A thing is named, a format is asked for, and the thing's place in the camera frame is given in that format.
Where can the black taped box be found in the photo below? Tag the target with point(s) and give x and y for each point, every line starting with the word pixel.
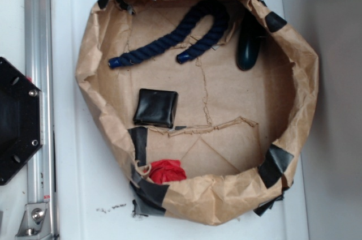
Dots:
pixel 156 108

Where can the dark teal oval object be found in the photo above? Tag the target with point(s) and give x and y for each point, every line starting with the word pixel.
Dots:
pixel 251 35

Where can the red crumpled ball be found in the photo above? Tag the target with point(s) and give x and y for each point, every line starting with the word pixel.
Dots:
pixel 165 170

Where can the aluminium extrusion rail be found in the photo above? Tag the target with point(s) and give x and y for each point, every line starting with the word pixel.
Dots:
pixel 38 67

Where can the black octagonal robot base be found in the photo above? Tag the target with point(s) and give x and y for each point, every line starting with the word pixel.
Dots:
pixel 20 120

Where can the metal corner bracket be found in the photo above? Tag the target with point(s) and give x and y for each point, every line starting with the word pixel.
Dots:
pixel 35 223

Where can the white tray board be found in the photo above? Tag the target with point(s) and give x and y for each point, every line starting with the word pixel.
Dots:
pixel 94 197

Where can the brown paper bag bin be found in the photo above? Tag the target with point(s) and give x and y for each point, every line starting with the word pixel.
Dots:
pixel 238 134

